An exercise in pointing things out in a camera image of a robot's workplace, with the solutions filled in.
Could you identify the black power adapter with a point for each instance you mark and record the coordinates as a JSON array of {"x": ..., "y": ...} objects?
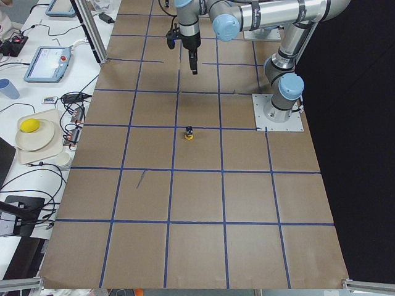
[{"x": 106, "y": 18}]

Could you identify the aluminium frame post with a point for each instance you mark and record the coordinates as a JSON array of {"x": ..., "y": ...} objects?
[{"x": 90, "y": 29}]

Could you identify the blue teach pendant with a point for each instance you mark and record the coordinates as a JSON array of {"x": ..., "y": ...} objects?
[
  {"x": 60, "y": 8},
  {"x": 48, "y": 64}
]

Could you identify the yellow push button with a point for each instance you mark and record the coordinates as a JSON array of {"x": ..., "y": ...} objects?
[{"x": 189, "y": 133}]

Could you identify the light blue plastic cup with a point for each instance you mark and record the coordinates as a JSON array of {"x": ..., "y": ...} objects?
[{"x": 8, "y": 89}]

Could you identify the white paper cup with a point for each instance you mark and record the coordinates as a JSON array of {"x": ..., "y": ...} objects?
[{"x": 63, "y": 161}]

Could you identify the beige square tray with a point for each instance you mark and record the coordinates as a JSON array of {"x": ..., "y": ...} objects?
[{"x": 52, "y": 149}]

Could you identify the brown paper table cover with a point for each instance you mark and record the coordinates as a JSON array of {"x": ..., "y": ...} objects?
[{"x": 233, "y": 208}]

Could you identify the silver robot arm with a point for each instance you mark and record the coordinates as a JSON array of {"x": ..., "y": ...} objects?
[{"x": 259, "y": 20}]

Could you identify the yellow lemon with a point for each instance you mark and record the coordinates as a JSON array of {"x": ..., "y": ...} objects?
[{"x": 29, "y": 125}]

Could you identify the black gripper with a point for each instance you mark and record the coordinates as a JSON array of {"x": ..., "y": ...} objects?
[{"x": 191, "y": 42}]

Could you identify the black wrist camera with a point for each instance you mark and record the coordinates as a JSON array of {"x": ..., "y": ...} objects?
[{"x": 172, "y": 35}]

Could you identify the beige round plate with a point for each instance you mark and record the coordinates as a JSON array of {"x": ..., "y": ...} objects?
[{"x": 38, "y": 139}]

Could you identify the far blue teach pendant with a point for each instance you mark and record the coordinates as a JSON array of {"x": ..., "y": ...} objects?
[{"x": 60, "y": 8}]

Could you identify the near blue teach pendant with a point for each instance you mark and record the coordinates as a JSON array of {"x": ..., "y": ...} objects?
[{"x": 48, "y": 64}]

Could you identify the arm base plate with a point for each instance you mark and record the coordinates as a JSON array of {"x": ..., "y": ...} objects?
[
  {"x": 263, "y": 34},
  {"x": 268, "y": 118}
]

